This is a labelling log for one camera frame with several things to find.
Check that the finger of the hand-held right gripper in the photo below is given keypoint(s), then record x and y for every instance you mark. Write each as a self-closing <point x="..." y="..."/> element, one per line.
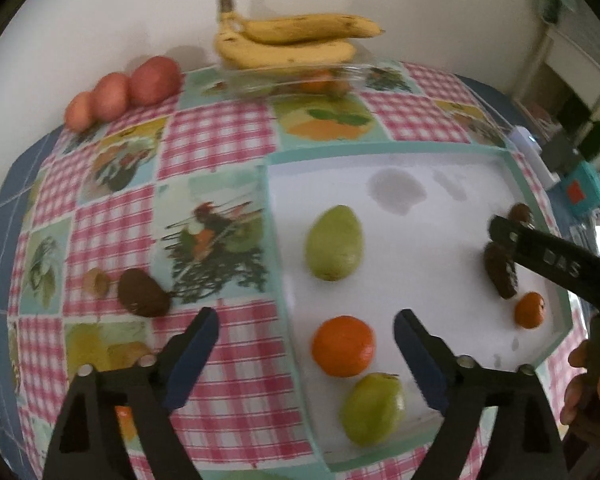
<point x="555" y="257"/>

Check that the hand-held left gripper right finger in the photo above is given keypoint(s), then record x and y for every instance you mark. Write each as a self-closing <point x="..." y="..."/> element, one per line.
<point x="420" y="360"/>

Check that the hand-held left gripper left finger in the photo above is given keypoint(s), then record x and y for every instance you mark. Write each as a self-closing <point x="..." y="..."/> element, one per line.
<point x="190" y="365"/>

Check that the dark brown avocado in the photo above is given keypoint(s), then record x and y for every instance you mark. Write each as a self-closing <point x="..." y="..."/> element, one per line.
<point x="520" y="213"/>
<point x="500" y="272"/>
<point x="142" y="292"/>

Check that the orange tangerine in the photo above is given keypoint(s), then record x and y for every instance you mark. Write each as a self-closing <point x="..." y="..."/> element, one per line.
<point x="529" y="310"/>
<point x="343" y="346"/>
<point x="126" y="422"/>
<point x="316" y="82"/>

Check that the white tray with teal rim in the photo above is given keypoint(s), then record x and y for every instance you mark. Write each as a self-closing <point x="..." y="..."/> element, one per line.
<point x="430" y="285"/>

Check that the green pear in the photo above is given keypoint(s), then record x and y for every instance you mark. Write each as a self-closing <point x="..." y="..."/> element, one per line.
<point x="334" y="244"/>

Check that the teal box red label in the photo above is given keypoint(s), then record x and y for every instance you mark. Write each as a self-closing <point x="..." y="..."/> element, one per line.
<point x="585" y="187"/>

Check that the dark grey block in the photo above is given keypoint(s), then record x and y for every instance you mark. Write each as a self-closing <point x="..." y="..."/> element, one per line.
<point x="562" y="155"/>

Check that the white plastic device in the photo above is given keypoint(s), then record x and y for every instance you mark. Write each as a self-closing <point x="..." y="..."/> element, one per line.
<point x="527" y="145"/>

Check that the small brown round fruit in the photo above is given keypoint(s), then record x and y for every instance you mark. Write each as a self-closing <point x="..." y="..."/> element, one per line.
<point x="96" y="282"/>

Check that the white shelf unit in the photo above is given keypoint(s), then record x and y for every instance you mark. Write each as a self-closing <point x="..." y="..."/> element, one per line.
<point x="580" y="55"/>

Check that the pink checked printed tablecloth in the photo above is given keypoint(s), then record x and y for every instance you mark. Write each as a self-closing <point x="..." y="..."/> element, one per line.
<point x="220" y="135"/>

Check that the red apple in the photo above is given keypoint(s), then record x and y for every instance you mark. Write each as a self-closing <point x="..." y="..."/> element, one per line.
<point x="156" y="81"/>
<point x="78" y="111"/>
<point x="111" y="96"/>

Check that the clear glass dish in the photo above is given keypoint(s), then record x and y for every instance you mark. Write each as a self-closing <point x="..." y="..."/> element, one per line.
<point x="260" y="82"/>

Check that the yellow spotted banana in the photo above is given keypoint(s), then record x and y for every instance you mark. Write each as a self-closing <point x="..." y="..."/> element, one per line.
<point x="305" y="27"/>
<point x="280" y="52"/>

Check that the grey wall socket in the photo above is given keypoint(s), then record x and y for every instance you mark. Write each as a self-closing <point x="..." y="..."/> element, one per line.
<point x="552" y="7"/>

